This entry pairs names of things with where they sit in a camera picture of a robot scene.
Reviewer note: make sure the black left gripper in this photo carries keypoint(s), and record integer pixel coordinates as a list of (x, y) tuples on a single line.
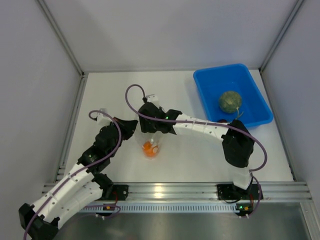
[(128, 126)]

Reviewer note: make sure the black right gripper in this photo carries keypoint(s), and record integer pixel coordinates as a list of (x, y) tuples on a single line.
[(145, 126)]

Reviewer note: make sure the clear polka dot zip bag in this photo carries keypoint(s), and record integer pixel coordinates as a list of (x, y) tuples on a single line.
[(141, 137)]

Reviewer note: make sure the orange toy fruit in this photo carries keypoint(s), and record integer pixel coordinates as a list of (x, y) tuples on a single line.
[(150, 149)]

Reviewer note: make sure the dark red toy fruit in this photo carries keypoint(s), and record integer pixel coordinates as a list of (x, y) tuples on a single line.
[(222, 121)]

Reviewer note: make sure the green netted toy melon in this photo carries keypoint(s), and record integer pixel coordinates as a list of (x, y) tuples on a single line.
[(230, 102)]

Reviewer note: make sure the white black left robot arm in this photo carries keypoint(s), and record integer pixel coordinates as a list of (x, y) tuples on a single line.
[(82, 185)]

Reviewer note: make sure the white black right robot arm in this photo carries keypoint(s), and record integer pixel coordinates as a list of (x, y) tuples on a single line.
[(235, 139)]

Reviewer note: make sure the blue plastic bin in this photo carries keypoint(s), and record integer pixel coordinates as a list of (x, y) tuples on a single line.
[(212, 82)]

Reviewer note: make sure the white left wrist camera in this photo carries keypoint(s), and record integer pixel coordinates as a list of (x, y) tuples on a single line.
[(101, 117)]

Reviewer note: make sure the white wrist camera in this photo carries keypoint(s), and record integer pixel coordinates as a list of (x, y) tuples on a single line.
[(101, 117), (152, 98)]

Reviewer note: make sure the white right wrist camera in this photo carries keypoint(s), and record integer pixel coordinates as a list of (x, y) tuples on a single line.
[(152, 98)]

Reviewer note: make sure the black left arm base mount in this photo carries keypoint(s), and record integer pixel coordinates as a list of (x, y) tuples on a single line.
[(118, 192)]

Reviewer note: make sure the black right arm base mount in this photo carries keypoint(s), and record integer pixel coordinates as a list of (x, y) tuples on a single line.
[(230, 193)]

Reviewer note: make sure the white slotted cable duct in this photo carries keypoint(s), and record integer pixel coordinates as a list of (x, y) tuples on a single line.
[(186, 207)]

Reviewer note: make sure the left vertical frame post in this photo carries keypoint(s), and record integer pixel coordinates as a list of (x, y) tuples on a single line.
[(59, 34)]

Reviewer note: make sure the vertical frame post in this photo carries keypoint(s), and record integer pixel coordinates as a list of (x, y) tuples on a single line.
[(298, 5), (59, 34)]

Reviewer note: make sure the aluminium frame rail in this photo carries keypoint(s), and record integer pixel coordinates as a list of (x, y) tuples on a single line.
[(208, 191)]

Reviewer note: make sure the right vertical frame post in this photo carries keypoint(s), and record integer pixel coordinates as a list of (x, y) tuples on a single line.
[(298, 5)]

